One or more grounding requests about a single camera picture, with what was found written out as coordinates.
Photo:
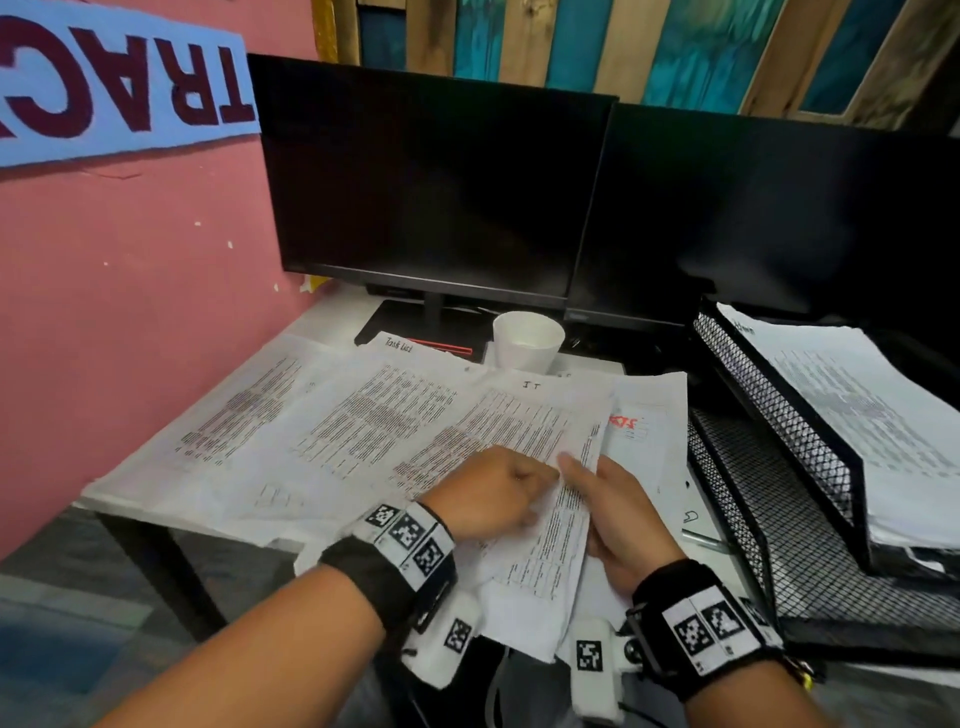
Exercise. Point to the yellow paper scrap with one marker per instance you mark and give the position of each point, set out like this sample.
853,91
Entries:
315,283

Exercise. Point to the white paper cup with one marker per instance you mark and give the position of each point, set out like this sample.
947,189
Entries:
525,341

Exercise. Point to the person's left hand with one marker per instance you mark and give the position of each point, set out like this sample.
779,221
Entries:
487,495

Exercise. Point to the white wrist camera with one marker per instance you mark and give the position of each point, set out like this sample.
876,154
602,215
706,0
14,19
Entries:
596,690
439,660

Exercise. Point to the person's right hand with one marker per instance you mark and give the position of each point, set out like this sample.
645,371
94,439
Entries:
630,532

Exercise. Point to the blue sign with maroon letters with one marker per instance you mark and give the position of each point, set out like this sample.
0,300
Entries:
112,82

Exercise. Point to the person's left forearm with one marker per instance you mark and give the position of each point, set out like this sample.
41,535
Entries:
262,660

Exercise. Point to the black mesh paper tray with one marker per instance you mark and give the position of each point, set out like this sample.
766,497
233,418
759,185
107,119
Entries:
780,435

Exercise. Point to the black computer monitor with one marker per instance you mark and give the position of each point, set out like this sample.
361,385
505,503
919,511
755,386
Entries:
435,172
787,210

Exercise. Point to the white panel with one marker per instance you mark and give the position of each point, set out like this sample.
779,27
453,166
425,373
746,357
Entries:
547,547

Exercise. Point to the pile of printed papers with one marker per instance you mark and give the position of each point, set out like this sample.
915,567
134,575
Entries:
300,435

